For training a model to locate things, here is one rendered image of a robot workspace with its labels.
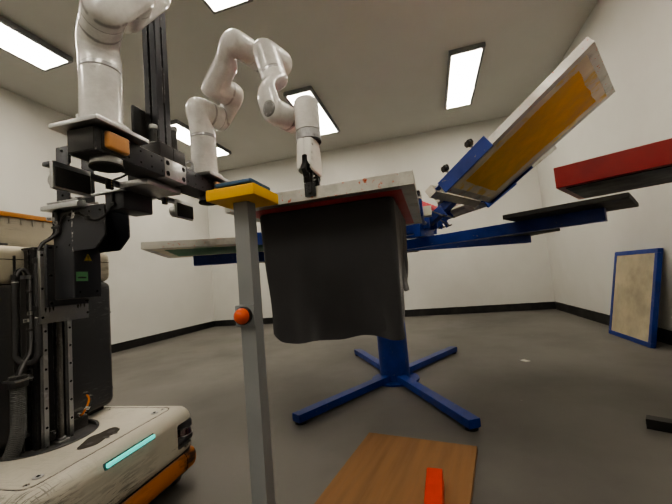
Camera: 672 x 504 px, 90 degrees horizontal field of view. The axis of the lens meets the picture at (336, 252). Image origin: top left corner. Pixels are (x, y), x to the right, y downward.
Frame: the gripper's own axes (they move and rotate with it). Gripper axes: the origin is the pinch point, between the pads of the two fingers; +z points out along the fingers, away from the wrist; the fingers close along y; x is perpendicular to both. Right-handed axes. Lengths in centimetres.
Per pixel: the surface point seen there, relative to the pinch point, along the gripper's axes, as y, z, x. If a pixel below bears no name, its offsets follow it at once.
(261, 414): 21, 56, -10
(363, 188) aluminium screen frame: 1.9, 1.9, 15.6
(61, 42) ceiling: -116, -201, -262
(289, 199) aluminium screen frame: 1.9, 1.8, -6.8
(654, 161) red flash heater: -52, -6, 112
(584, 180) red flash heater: -62, -5, 94
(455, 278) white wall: -471, 42, 66
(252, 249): 20.1, 17.5, -9.7
